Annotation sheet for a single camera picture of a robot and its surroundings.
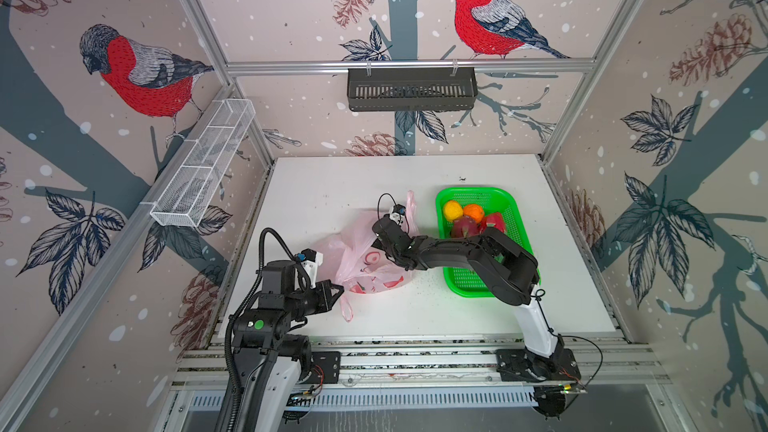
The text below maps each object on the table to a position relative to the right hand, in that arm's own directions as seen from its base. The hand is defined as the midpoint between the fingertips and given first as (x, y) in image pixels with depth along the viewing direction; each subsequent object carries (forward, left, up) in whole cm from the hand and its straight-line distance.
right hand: (370, 235), depth 96 cm
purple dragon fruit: (+1, -30, +5) cm, 31 cm away
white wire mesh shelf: (-5, +41, +30) cm, 51 cm away
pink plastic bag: (-15, +2, +14) cm, 21 cm away
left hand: (-23, +4, +12) cm, 26 cm away
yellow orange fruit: (+9, -27, +3) cm, 29 cm away
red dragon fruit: (+4, -40, +5) cm, 41 cm away
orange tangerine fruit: (+9, -35, +2) cm, 36 cm away
